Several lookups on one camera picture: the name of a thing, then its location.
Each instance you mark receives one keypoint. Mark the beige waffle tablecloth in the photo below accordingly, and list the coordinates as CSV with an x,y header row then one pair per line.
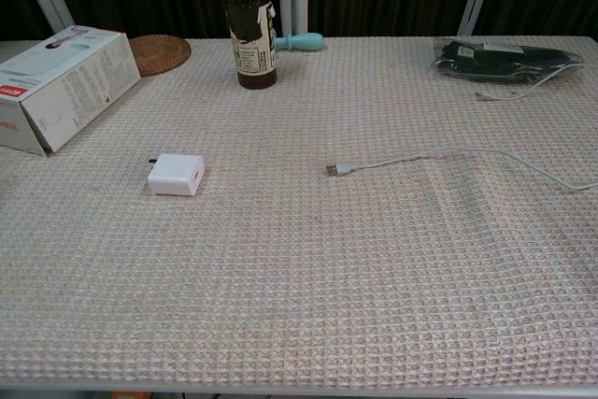
x,y
299,254

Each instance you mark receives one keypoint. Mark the white charger adapter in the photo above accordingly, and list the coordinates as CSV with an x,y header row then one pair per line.
x,y
175,175

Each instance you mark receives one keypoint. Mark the round woven coaster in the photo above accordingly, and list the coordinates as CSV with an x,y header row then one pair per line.
x,y
161,55

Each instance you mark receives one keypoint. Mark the brown glass bottle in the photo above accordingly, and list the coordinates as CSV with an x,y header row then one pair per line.
x,y
254,20

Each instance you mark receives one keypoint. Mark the white product box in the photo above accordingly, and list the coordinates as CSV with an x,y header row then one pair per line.
x,y
70,86

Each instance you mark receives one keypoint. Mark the black item in plastic bag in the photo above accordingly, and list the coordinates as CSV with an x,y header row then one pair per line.
x,y
495,62

